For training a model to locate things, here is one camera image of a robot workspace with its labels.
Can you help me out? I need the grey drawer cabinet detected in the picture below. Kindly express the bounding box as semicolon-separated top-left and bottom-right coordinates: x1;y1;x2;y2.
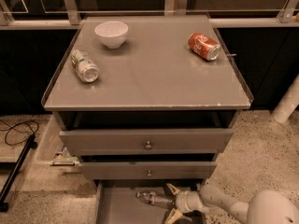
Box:
42;16;253;166

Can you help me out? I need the black cable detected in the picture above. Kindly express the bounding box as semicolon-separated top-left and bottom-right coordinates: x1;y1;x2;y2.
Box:
0;119;40;147

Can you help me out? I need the grey drawer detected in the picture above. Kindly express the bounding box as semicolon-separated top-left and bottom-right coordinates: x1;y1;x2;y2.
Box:
59;128;233;156
79;161;217;180
95;179;203;224

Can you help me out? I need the clear plastic water bottle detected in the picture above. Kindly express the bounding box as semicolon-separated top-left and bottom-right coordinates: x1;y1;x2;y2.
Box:
136;190;175;209

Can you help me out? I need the grey top drawer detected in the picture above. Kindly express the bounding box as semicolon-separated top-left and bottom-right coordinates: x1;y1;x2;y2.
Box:
59;128;233;156

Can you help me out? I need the metal railing frame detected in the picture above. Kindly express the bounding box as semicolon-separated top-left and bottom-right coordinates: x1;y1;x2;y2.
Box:
0;0;299;30

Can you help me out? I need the grey bottom drawer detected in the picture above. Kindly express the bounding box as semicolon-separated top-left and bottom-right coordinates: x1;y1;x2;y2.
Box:
95;179;203;224

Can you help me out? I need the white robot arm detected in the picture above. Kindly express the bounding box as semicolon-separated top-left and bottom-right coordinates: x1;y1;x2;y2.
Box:
165;183;299;224

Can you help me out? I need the red cola can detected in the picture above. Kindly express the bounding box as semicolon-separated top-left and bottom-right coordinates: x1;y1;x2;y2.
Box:
188;33;221;61

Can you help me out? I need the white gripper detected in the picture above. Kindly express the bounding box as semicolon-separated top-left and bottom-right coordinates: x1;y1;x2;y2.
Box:
164;183;206;224

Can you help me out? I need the black floor stand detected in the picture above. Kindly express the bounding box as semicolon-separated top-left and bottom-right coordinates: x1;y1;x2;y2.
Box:
0;134;37;212

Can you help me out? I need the white ceramic bowl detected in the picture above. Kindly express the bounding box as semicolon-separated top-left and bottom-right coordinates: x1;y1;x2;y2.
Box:
94;21;129;49

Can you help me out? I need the metal drawer slide bracket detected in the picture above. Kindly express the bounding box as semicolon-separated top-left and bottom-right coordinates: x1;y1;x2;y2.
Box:
50;147;78;166

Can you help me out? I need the grey middle drawer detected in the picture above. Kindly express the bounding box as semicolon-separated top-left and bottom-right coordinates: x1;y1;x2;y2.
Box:
79;161;217;180

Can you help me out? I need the round top drawer knob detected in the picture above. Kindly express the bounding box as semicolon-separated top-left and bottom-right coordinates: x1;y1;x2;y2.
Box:
144;141;153;150

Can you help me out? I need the silver green soda can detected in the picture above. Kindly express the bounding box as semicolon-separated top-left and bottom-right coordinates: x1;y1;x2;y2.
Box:
71;49;99;83

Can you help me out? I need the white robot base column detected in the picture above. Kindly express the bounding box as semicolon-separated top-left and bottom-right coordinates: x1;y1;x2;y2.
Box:
272;75;299;123

